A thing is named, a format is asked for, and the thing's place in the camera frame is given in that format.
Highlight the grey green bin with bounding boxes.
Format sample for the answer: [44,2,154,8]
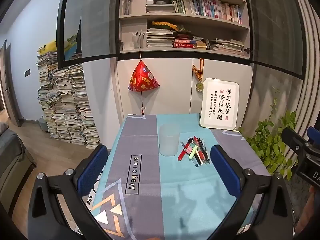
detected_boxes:
[37,117,48,132]

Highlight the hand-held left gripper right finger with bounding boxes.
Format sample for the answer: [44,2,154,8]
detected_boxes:
[209,144,293,240]

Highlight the grey room door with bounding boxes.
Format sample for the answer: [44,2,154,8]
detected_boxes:
[0,40,22,127]

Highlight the yellow plush toy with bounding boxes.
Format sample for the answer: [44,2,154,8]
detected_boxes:
[37,39,66,54]

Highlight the tall stacks of papers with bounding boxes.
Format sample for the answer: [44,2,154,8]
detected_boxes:
[36,52,101,149]

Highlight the green leafy plant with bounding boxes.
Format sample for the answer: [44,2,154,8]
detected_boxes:
[237,87,300,181]

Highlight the stack of grey booklets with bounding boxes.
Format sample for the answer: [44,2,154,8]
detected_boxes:
[209,39,245,56]

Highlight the medal with striped ribbon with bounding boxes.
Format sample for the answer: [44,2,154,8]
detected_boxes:
[192,59,205,92]

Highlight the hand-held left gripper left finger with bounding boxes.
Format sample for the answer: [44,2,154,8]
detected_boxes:
[27,144,110,240]

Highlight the white pen holder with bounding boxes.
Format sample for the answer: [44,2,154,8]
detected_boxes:
[132,30,146,49]

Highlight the row of green pink books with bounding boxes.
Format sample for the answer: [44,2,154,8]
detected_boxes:
[171,0,243,25]

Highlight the clear glass vase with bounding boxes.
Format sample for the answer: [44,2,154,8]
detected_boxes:
[122,0,133,16]

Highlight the red pyramid hanging ornament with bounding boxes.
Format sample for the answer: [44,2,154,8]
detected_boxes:
[127,51,161,117]

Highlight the person's right hand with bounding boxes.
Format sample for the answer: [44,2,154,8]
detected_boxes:
[295,185,318,233]

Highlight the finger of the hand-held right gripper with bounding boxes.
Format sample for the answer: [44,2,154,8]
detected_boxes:
[307,127,320,143]
[282,128,310,159]

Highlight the framed calligraphy board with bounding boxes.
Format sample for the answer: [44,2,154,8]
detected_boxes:
[199,77,240,131]

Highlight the grey sofa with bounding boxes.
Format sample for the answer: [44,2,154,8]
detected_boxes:
[0,122,37,216]

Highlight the stack of white magazines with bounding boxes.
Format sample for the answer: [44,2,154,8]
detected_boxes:
[146,28,175,49]

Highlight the bunch of assorted pens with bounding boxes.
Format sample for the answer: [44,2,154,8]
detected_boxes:
[177,136,212,168]

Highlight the grey bookshelf cabinet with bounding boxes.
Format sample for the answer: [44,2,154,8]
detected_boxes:
[110,0,253,121]

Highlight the white ribbed panel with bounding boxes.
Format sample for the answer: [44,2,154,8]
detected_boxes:
[295,0,320,140]

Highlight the stack of red books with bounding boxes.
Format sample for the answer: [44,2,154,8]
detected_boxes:
[173,39,198,49]

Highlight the yellow flower garland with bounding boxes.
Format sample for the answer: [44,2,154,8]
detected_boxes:
[151,20,192,33]

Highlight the translucent plastic pen cup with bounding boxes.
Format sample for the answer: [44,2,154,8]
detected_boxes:
[159,124,180,157]

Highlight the red gel pen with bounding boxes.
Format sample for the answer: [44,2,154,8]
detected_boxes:
[178,137,193,161]

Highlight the dark glass cabinet door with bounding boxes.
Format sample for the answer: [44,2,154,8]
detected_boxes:
[57,0,123,69]
[244,0,308,79]

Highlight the flat grey books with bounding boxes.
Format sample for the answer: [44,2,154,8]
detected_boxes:
[145,0,176,13]

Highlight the blue grey printed tablecloth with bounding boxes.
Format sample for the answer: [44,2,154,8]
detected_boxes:
[85,114,272,240]

